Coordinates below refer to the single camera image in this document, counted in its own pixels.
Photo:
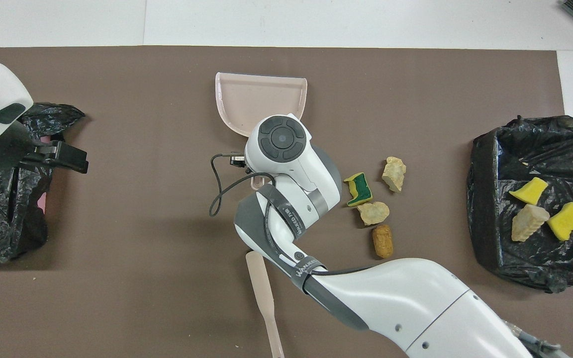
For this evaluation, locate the brown cork shaped sponge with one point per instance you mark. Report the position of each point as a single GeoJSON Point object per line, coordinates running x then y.
{"type": "Point", "coordinates": [383, 241]}

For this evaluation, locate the small green yellow sponge piece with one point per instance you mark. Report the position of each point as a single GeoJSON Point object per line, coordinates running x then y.
{"type": "Point", "coordinates": [529, 191]}

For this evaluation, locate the pink plastic basket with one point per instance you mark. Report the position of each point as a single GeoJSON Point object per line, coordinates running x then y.
{"type": "Point", "coordinates": [42, 201]}

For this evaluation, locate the brown table mat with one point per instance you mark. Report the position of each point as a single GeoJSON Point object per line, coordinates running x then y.
{"type": "Point", "coordinates": [117, 298]}

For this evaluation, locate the beige plastic dustpan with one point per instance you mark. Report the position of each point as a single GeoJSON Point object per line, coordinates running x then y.
{"type": "Point", "coordinates": [256, 99]}

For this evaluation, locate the notched green yellow sponge piece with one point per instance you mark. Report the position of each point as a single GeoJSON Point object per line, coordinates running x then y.
{"type": "Point", "coordinates": [360, 191]}

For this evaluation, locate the black bag lined bin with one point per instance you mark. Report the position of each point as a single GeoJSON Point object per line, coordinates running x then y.
{"type": "Point", "coordinates": [495, 223]}

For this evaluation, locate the beige sponge chunk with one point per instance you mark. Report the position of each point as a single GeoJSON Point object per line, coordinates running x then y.
{"type": "Point", "coordinates": [394, 174]}
{"type": "Point", "coordinates": [529, 223]}
{"type": "Point", "coordinates": [373, 213]}

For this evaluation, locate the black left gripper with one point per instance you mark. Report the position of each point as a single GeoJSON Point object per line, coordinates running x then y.
{"type": "Point", "coordinates": [15, 144]}

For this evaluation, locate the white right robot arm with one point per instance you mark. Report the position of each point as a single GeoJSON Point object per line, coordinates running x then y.
{"type": "Point", "coordinates": [406, 303]}

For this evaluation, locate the beige hand brush black bristles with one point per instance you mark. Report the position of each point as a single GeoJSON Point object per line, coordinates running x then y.
{"type": "Point", "coordinates": [264, 298]}

